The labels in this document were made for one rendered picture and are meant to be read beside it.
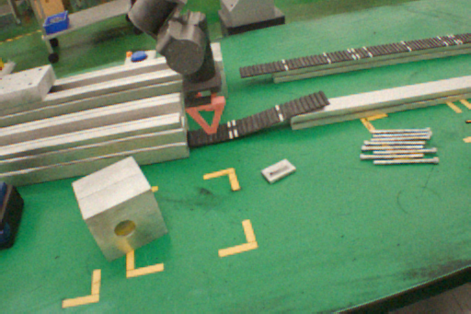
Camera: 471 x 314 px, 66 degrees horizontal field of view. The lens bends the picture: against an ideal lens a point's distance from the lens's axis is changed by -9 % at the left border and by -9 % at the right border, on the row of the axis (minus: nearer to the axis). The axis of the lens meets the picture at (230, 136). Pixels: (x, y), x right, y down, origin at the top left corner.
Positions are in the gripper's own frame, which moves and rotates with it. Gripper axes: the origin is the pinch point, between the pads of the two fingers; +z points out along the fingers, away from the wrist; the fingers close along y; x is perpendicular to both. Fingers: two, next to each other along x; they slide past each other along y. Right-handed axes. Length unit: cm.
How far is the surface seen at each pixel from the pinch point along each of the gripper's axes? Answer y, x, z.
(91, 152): 4.9, -22.4, -0.5
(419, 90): 0.8, 41.4, 1.8
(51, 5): -465, -211, 71
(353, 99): 0.1, 27.8, 1.7
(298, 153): 9.2, 14.5, 4.7
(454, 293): 15, 56, 61
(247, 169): 11.2, 5.2, 4.6
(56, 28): -278, -138, 53
